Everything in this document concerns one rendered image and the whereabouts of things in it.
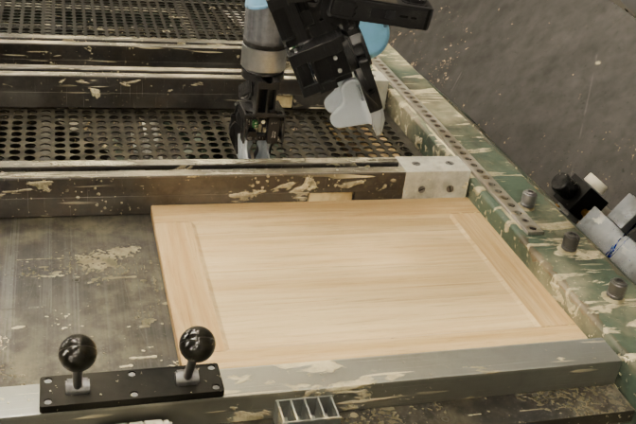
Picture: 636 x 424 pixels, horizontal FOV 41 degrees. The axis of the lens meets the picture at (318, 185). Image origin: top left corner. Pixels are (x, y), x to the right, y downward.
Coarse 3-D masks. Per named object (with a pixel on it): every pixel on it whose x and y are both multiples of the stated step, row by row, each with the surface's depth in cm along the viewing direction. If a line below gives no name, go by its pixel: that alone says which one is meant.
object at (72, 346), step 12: (72, 336) 84; (84, 336) 84; (60, 348) 84; (72, 348) 83; (84, 348) 83; (96, 348) 85; (60, 360) 84; (72, 360) 83; (84, 360) 83; (72, 384) 92; (84, 384) 92
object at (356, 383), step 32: (448, 352) 108; (480, 352) 109; (512, 352) 110; (544, 352) 111; (576, 352) 112; (608, 352) 112; (32, 384) 94; (224, 384) 98; (256, 384) 99; (288, 384) 99; (320, 384) 100; (352, 384) 101; (384, 384) 102; (416, 384) 103; (448, 384) 105; (480, 384) 106; (512, 384) 108; (544, 384) 109; (576, 384) 111; (0, 416) 89; (32, 416) 90; (64, 416) 91; (96, 416) 93; (128, 416) 94; (160, 416) 95; (192, 416) 96; (224, 416) 98; (256, 416) 99
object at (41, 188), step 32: (96, 160) 137; (128, 160) 139; (160, 160) 140; (192, 160) 141; (224, 160) 143; (256, 160) 144; (288, 160) 146; (320, 160) 147; (352, 160) 149; (384, 160) 150; (416, 160) 152; (448, 160) 153; (0, 192) 129; (32, 192) 131; (64, 192) 132; (96, 192) 134; (128, 192) 135; (160, 192) 137; (192, 192) 138; (224, 192) 140; (256, 192) 141; (288, 192) 143; (320, 192) 145; (384, 192) 148; (416, 192) 150; (448, 192) 152
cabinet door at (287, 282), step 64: (192, 256) 125; (256, 256) 128; (320, 256) 130; (384, 256) 132; (448, 256) 134; (512, 256) 136; (192, 320) 111; (256, 320) 114; (320, 320) 115; (384, 320) 117; (448, 320) 119; (512, 320) 121
